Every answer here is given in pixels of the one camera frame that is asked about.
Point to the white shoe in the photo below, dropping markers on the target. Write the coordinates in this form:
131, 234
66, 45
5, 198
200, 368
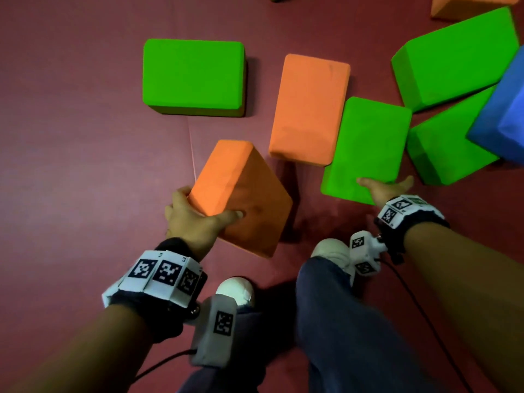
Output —
333, 251
237, 290

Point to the person's left forearm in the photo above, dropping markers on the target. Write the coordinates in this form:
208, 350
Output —
90, 356

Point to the person's right hand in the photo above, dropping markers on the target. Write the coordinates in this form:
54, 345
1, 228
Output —
385, 191

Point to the white wrist camera with markers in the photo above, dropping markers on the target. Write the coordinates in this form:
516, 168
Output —
364, 251

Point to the person's right leg in jeans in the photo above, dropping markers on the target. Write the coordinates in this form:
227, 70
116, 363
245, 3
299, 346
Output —
352, 331

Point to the person's left hand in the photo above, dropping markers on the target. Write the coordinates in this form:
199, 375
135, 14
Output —
190, 225

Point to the green foam block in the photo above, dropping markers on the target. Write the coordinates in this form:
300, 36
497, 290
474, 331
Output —
446, 143
454, 57
192, 73
368, 143

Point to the person's right forearm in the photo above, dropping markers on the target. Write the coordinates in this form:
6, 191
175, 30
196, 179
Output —
470, 290

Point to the blue foam block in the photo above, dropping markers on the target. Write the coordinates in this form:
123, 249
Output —
503, 114

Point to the grey wrist camera with marker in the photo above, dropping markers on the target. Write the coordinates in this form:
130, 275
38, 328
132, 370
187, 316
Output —
215, 327

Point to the black wristband with marker tags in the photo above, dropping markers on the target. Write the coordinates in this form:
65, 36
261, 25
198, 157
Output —
409, 216
163, 282

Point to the person's right thumb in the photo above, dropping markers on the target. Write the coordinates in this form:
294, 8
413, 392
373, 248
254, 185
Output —
368, 182

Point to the person's left thumb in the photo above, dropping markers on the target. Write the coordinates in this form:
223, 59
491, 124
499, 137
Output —
229, 218

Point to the orange foam block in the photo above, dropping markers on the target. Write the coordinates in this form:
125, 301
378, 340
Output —
309, 106
245, 188
466, 4

